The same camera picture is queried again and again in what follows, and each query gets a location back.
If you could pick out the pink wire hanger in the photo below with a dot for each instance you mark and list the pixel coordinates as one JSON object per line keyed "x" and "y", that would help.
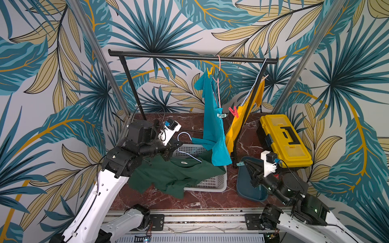
{"x": 218, "y": 81}

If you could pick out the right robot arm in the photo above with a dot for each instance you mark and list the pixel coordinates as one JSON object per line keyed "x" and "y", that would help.
{"x": 310, "y": 220}

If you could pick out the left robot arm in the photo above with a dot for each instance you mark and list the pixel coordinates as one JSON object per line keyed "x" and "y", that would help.
{"x": 142, "y": 139}

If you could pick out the right aluminium frame post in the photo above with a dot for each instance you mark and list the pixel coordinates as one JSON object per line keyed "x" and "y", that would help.
{"x": 317, "y": 38}

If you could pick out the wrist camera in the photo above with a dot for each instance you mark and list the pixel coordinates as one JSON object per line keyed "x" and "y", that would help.
{"x": 269, "y": 162}
{"x": 169, "y": 128}

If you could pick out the yellow clothespin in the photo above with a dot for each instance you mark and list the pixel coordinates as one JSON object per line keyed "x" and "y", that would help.
{"x": 209, "y": 71}

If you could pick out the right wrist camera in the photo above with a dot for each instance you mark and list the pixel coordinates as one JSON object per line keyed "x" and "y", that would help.
{"x": 269, "y": 162}

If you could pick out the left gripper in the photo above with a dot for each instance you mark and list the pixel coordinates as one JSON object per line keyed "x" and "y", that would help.
{"x": 170, "y": 147}

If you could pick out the beige pink clothespin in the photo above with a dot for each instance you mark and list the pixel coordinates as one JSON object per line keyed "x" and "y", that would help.
{"x": 263, "y": 78}

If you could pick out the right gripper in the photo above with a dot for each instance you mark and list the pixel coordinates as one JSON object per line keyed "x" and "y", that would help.
{"x": 259, "y": 173}

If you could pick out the left aluminium frame post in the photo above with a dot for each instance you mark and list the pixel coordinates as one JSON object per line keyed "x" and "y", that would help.
{"x": 86, "y": 27}

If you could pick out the grey perforated plastic basket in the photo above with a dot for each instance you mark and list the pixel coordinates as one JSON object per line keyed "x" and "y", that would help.
{"x": 214, "y": 184}

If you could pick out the mint white clothespin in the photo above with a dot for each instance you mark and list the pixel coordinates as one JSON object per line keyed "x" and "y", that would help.
{"x": 221, "y": 115}

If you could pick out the pink red clothespin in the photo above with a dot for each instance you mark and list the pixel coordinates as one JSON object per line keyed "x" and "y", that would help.
{"x": 234, "y": 111}

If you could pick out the aluminium frame post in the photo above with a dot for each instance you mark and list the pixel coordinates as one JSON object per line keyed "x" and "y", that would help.
{"x": 86, "y": 27}
{"x": 317, "y": 38}

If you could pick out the light blue wire hanger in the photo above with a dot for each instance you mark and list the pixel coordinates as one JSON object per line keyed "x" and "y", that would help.
{"x": 186, "y": 146}

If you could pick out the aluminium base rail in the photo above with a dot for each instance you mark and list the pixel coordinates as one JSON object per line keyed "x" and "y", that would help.
{"x": 200, "y": 224}

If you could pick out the yellow t-shirt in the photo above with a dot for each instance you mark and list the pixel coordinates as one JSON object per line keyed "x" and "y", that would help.
{"x": 243, "y": 112}

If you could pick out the turquoise printed t-shirt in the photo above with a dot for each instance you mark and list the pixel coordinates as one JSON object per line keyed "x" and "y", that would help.
{"x": 213, "y": 130}

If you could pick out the dark teal plastic tray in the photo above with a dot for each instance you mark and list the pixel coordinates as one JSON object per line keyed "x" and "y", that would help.
{"x": 245, "y": 188}

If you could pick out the pale blue wire hanger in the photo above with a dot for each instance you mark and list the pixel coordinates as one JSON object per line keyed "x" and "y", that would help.
{"x": 249, "y": 77}

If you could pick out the black clothes rack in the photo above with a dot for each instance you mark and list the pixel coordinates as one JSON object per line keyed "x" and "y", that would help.
{"x": 122, "y": 55}

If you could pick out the dark green t-shirt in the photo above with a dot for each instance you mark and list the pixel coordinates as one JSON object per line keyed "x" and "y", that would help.
{"x": 172, "y": 176}

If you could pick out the yellow black toolbox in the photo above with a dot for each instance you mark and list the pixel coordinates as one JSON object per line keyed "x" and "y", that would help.
{"x": 278, "y": 135}

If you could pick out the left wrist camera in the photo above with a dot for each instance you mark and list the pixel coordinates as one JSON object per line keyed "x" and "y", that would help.
{"x": 169, "y": 128}

